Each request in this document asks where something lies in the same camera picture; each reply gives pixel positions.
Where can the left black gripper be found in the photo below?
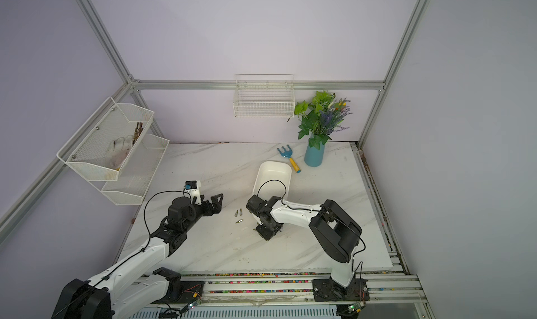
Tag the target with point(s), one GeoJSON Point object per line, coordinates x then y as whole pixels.
{"type": "Point", "coordinates": [216, 206]}

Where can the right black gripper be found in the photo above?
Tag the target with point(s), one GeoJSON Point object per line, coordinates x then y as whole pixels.
{"type": "Point", "coordinates": [266, 234]}

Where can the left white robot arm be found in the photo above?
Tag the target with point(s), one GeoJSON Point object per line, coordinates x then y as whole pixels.
{"type": "Point", "coordinates": [139, 279]}

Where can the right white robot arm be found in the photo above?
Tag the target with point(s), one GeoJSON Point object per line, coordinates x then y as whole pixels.
{"type": "Point", "coordinates": [336, 232]}

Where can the white plastic storage box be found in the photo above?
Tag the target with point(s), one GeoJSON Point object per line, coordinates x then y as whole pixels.
{"type": "Point", "coordinates": [273, 180]}

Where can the lower white mesh shelf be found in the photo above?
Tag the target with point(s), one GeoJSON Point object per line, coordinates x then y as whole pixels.
{"type": "Point", "coordinates": [136, 177]}

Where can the white mesh shelf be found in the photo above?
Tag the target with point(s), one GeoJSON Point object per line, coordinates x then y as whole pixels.
{"type": "Point", "coordinates": [136, 177]}
{"type": "Point", "coordinates": [85, 151]}

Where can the teal yellow toy rake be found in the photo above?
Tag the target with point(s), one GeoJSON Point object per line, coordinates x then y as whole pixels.
{"type": "Point", "coordinates": [286, 152]}

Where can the teal cylindrical vase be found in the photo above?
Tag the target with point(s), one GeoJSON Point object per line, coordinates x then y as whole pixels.
{"type": "Point", "coordinates": [314, 152]}

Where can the clear plastic bag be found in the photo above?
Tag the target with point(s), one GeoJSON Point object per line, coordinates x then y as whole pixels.
{"type": "Point", "coordinates": [117, 152]}

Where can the brown dried twigs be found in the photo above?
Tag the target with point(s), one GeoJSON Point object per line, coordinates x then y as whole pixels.
{"type": "Point", "coordinates": [137, 132]}

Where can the artificial green plant bouquet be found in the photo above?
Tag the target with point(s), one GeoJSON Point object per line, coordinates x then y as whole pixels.
{"type": "Point", "coordinates": [321, 117]}

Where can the upper white mesh shelf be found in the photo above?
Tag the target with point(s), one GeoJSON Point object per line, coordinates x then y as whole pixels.
{"type": "Point", "coordinates": [85, 151]}

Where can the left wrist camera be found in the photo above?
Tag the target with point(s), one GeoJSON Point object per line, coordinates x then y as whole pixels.
{"type": "Point", "coordinates": [192, 189]}

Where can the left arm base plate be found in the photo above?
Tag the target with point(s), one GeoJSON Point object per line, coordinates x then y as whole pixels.
{"type": "Point", "coordinates": [182, 292]}

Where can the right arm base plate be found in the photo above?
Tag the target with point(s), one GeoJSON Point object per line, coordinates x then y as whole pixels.
{"type": "Point", "coordinates": [327, 290]}

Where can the white wire wall basket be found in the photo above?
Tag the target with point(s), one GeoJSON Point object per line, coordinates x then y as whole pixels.
{"type": "Point", "coordinates": [264, 95]}

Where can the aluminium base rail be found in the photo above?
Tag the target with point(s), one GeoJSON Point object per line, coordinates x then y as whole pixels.
{"type": "Point", "coordinates": [261, 289]}

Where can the aluminium frame corner post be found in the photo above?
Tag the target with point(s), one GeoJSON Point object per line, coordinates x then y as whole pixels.
{"type": "Point", "coordinates": [404, 44]}

